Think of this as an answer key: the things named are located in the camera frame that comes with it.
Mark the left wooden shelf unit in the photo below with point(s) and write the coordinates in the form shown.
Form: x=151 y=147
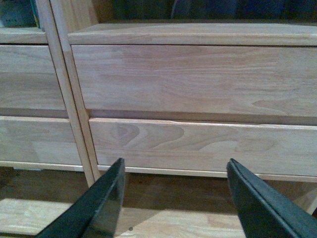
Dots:
x=33 y=194

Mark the wooden drawer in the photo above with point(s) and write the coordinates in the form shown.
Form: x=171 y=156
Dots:
x=289 y=150
x=273 y=81
x=37 y=140
x=28 y=79

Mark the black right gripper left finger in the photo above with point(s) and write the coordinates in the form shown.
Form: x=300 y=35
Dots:
x=95 y=214

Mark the lower left wooden drawer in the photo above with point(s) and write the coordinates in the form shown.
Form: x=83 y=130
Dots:
x=37 y=140

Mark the lower right wooden drawer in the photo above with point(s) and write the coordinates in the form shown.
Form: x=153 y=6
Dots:
x=289 y=150

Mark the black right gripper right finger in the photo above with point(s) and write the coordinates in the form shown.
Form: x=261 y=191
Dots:
x=263 y=211

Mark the dark box on shelf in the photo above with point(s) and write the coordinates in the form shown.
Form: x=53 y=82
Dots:
x=18 y=13

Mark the wooden shelf unit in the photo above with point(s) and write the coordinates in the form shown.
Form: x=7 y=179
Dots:
x=92 y=22
x=33 y=194

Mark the upper left wooden drawer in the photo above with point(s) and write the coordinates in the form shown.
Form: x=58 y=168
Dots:
x=28 y=79

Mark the upper right wooden drawer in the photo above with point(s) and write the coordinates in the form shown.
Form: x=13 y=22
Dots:
x=273 y=81

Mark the right wooden shelf unit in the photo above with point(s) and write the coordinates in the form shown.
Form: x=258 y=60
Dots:
x=92 y=22

